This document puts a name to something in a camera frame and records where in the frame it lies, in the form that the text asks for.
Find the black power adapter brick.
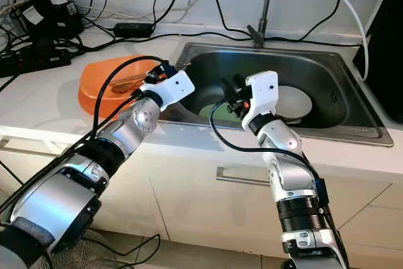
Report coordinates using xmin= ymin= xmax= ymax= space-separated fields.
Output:
xmin=113 ymin=22 xmax=155 ymax=38

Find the black power strip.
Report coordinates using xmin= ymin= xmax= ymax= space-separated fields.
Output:
xmin=0 ymin=45 xmax=71 ymax=77

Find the black charger box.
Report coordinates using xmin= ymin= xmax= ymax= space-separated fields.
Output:
xmin=16 ymin=0 xmax=82 ymax=40

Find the black tall appliance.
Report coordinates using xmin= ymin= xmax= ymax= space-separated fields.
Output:
xmin=351 ymin=0 xmax=403 ymax=96

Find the silver drawer handle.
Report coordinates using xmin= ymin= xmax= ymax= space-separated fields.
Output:
xmin=0 ymin=135 xmax=18 ymax=150
xmin=217 ymin=167 xmax=276 ymax=188

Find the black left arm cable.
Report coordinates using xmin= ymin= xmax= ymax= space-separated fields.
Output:
xmin=0 ymin=56 xmax=164 ymax=219

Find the white wire fan guard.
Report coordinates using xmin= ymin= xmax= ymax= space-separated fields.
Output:
xmin=31 ymin=228 xmax=127 ymax=269

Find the white plate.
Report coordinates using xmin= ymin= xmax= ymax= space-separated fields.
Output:
xmin=276 ymin=85 xmax=314 ymax=120

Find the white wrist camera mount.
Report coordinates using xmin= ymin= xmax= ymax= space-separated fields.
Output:
xmin=146 ymin=71 xmax=196 ymax=107
xmin=242 ymin=71 xmax=279 ymax=132

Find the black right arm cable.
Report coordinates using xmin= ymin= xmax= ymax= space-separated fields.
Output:
xmin=210 ymin=100 xmax=331 ymax=213

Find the orange plastic bowl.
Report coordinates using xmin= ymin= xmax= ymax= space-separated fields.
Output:
xmin=79 ymin=56 xmax=155 ymax=103

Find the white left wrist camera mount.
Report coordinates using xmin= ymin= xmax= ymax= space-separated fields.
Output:
xmin=146 ymin=71 xmax=196 ymax=107

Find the stainless steel sink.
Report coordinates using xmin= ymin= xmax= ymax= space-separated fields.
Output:
xmin=164 ymin=42 xmax=392 ymax=148

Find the chrome faucet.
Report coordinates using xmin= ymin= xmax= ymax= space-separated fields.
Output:
xmin=247 ymin=0 xmax=298 ymax=48

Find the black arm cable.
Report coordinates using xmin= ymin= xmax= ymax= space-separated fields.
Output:
xmin=210 ymin=100 xmax=331 ymax=213
xmin=0 ymin=56 xmax=164 ymax=219

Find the white kitchen base cabinet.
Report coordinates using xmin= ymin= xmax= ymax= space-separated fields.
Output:
xmin=0 ymin=130 xmax=403 ymax=263

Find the white faucet hose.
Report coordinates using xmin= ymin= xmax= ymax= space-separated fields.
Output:
xmin=293 ymin=0 xmax=370 ymax=82

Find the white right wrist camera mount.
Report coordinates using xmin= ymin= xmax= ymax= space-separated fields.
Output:
xmin=242 ymin=71 xmax=279 ymax=132

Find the black counter cable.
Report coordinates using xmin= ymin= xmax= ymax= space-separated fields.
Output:
xmin=69 ymin=26 xmax=361 ymax=50

